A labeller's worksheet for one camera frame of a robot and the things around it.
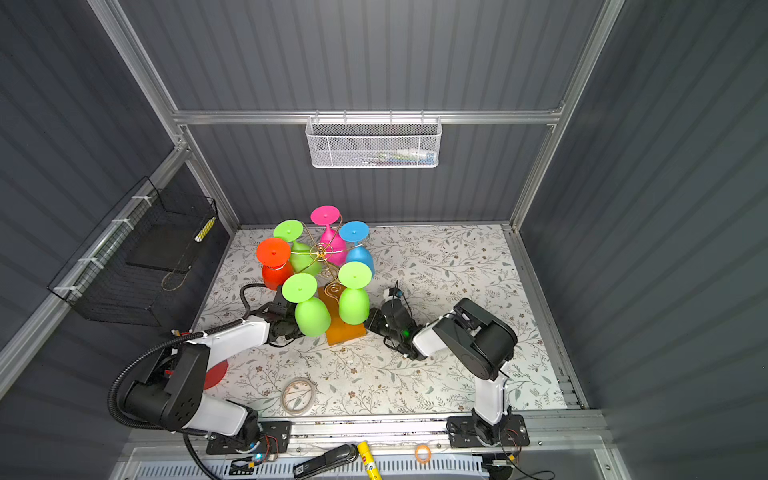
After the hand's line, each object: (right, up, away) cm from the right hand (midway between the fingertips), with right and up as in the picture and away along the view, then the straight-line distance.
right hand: (364, 315), depth 92 cm
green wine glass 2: (-10, +4, -23) cm, 25 cm away
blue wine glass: (0, +25, -19) cm, 31 cm away
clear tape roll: (-17, -19, -11) cm, 28 cm away
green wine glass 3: (-1, +7, -20) cm, 21 cm away
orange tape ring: (+18, -29, -21) cm, 40 cm away
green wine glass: (-15, +18, -12) cm, 26 cm away
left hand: (-13, -3, 0) cm, 13 cm away
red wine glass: (-19, +19, -24) cm, 36 cm away
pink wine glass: (-8, +29, -14) cm, 34 cm away
